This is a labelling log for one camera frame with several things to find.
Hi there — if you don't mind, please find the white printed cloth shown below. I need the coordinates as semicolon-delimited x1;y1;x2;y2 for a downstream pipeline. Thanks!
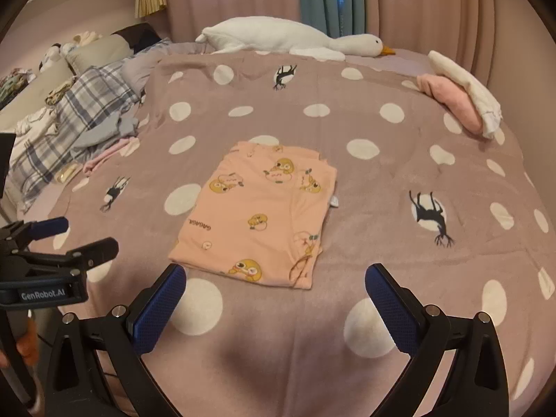
13;106;59;148

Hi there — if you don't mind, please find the plaid quilt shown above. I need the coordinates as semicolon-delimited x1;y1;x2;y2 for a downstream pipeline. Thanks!
9;62;146;213

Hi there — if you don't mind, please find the white goose plush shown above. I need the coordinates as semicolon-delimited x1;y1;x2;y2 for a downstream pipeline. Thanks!
195;16;397;62

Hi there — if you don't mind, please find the orange cartoon print shirt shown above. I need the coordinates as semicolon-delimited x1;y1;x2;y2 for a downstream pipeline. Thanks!
167;141;338;291

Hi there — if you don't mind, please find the white folded cloth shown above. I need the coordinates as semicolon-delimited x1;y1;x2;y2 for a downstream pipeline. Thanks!
428;50;504;140

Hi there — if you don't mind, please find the black flat object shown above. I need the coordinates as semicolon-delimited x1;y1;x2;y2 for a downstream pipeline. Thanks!
0;132;16;203

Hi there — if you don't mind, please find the person's left hand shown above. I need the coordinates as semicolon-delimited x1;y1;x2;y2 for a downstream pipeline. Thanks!
15;318;41;369

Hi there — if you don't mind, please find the dark brown cloth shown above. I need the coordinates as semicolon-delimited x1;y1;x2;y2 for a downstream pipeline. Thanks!
111;23;163;53

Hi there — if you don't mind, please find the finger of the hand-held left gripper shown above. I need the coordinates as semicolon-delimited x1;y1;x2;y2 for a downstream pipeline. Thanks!
61;238;119;275
0;216;70;253

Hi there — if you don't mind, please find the white plush toy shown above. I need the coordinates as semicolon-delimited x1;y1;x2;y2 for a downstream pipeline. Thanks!
39;30;103;70

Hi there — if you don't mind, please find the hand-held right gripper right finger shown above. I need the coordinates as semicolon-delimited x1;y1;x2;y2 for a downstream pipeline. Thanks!
365;263;510;417

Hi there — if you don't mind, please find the pink garment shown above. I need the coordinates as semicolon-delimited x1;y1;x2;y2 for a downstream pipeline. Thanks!
82;137;142;174

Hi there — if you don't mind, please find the floral cloth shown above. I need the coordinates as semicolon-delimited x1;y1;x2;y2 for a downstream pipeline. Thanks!
0;67;35;109

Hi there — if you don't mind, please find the mauve polka dot blanket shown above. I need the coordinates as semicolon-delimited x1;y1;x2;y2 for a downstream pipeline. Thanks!
9;50;552;417

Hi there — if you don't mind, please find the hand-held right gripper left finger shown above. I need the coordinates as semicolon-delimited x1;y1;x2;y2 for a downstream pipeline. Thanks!
46;263;187;417

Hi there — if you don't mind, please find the lilac duvet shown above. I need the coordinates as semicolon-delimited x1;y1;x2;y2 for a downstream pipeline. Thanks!
122;39;218;107

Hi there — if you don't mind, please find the grey garment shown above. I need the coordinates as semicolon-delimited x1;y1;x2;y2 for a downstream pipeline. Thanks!
72;111;140;148

